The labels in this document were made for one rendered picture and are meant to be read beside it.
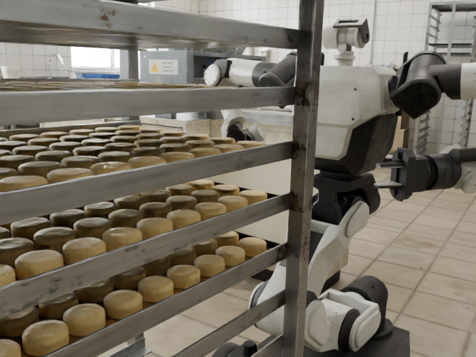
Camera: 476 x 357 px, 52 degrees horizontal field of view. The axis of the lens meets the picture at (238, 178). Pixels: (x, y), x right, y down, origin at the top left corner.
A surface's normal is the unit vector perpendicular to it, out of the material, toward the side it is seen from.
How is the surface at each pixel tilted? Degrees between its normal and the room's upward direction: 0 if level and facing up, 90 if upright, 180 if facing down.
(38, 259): 0
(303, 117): 90
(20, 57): 90
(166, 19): 90
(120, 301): 0
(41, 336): 0
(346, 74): 45
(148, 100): 90
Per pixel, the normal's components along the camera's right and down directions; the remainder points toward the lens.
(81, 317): 0.03, -0.98
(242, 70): -0.72, -0.07
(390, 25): -0.54, 0.17
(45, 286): 0.78, 0.15
